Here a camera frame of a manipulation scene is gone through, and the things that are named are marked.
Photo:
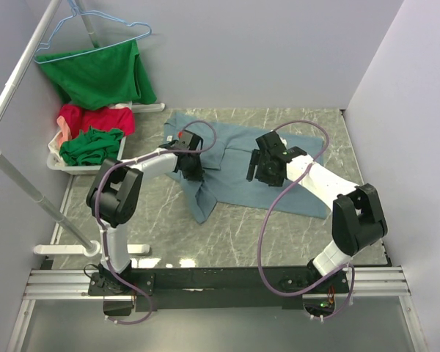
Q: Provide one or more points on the red t shirt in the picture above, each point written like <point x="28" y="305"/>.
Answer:
<point x="105" y="119"/>

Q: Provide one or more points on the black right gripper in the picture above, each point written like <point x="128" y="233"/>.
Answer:
<point x="257" y="159"/>

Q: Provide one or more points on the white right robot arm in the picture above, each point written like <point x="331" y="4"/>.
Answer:
<point x="357" y="217"/>

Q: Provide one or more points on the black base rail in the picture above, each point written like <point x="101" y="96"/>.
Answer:
<point x="203" y="288"/>

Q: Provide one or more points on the light blue wire hanger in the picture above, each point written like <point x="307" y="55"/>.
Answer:
<point x="77" y="11"/>

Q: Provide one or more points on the white plastic laundry basket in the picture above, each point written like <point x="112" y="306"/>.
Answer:
<point x="56" y="163"/>

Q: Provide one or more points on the grey-blue polo shirt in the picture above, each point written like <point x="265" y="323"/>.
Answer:
<point x="225" y="167"/>

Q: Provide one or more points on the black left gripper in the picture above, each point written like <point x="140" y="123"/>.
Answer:
<point x="197" y="174"/>

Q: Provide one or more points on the hanging green t shirt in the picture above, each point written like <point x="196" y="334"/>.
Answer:
<point x="92" y="79"/>

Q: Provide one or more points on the pink garment in basket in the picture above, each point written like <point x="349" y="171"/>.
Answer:
<point x="64" y="134"/>

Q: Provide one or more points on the crumpled green t shirt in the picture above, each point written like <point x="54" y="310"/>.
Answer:
<point x="91" y="148"/>

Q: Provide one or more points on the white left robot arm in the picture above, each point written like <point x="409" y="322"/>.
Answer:
<point x="114" y="194"/>

